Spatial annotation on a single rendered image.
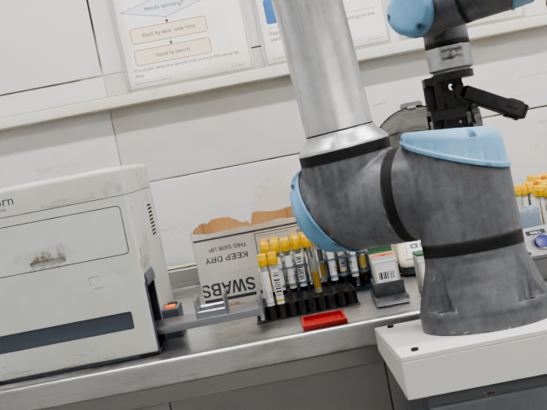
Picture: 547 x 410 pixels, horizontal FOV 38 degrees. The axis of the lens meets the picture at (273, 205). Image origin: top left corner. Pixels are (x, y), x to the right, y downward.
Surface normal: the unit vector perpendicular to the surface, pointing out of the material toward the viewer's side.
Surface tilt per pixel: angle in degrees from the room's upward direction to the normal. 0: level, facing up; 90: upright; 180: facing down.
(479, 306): 68
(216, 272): 90
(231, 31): 94
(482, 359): 90
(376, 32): 94
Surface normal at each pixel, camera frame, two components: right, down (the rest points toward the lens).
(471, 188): -0.02, 0.00
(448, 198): -0.50, 0.09
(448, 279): -0.73, -0.18
